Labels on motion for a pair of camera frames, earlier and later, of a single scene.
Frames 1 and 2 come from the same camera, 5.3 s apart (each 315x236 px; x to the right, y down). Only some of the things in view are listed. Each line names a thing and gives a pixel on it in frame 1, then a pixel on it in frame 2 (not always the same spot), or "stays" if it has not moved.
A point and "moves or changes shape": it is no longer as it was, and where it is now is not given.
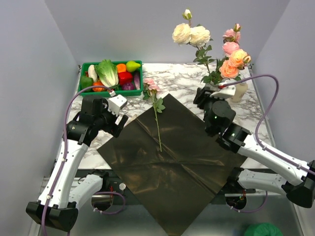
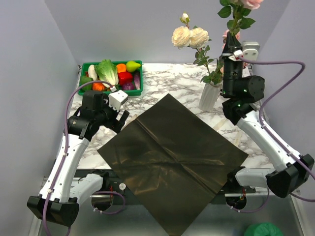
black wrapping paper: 170,161 stays
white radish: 92,73 stays
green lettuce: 108,73 stays
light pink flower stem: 151,88 → 238,9
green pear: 132,66 stays
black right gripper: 201,93 → 232,44
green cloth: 264,229 stays
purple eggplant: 137,79 stays
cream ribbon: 132,119 moves or changes shape
